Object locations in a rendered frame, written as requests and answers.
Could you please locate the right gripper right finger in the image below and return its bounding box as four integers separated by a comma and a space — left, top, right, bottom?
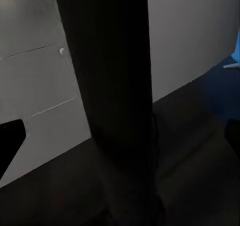
224, 119, 240, 159

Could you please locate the monitor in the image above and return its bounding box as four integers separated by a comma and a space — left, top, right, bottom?
0, 0, 240, 226

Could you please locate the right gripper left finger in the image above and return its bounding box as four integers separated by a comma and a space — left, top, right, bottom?
0, 119, 26, 179

